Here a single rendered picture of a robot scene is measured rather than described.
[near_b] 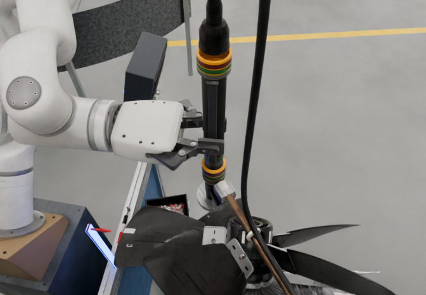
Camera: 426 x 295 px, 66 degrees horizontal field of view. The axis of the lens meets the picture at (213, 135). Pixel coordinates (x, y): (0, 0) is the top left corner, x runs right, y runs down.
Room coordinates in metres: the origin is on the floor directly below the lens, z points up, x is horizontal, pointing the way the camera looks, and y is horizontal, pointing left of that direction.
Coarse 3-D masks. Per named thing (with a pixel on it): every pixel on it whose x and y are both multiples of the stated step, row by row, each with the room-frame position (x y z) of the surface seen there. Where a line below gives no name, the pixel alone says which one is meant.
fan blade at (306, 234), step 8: (352, 224) 0.39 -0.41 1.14; (288, 232) 0.36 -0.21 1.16; (296, 232) 0.36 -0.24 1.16; (304, 232) 0.37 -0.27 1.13; (312, 232) 0.38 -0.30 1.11; (320, 232) 0.39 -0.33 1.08; (328, 232) 0.41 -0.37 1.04; (288, 240) 0.36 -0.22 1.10; (296, 240) 0.37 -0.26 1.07; (304, 240) 0.39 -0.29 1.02
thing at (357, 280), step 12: (288, 252) 0.27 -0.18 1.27; (300, 252) 0.25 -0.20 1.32; (300, 264) 0.25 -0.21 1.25; (312, 264) 0.24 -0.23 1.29; (324, 264) 0.22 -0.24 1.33; (336, 264) 0.21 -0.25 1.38; (312, 276) 0.23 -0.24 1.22; (324, 276) 0.22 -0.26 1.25; (336, 276) 0.21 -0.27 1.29; (348, 276) 0.20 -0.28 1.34; (360, 276) 0.17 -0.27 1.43; (336, 288) 0.20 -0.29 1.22; (348, 288) 0.19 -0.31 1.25; (360, 288) 0.18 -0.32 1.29; (372, 288) 0.17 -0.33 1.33; (384, 288) 0.16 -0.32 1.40
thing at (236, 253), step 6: (234, 240) 0.30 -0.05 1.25; (228, 246) 0.28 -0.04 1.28; (240, 246) 0.29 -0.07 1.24; (234, 252) 0.27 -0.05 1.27; (240, 252) 0.27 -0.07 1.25; (246, 258) 0.27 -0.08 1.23; (240, 264) 0.24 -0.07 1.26; (246, 264) 0.25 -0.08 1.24; (246, 270) 0.23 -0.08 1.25; (252, 270) 0.24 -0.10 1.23; (246, 276) 0.22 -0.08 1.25
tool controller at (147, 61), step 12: (144, 36) 1.16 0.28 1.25; (156, 36) 1.17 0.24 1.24; (144, 48) 1.08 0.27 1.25; (156, 48) 1.10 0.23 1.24; (132, 60) 1.00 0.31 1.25; (144, 60) 1.01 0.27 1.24; (156, 60) 1.03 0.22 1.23; (132, 72) 0.94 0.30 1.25; (144, 72) 0.95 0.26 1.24; (156, 72) 0.96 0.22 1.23; (132, 84) 0.93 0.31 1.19; (144, 84) 0.93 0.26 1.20; (156, 84) 0.97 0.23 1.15; (132, 96) 0.93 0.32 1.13; (144, 96) 0.93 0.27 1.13; (156, 96) 0.98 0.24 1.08
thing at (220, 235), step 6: (204, 228) 0.36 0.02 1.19; (210, 228) 0.36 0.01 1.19; (216, 228) 0.36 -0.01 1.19; (222, 228) 0.36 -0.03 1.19; (204, 234) 0.35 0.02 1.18; (210, 234) 0.35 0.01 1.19; (216, 234) 0.34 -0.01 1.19; (222, 234) 0.34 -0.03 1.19; (204, 240) 0.33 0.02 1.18; (210, 240) 0.33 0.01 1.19; (216, 240) 0.33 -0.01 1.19; (222, 240) 0.33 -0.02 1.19
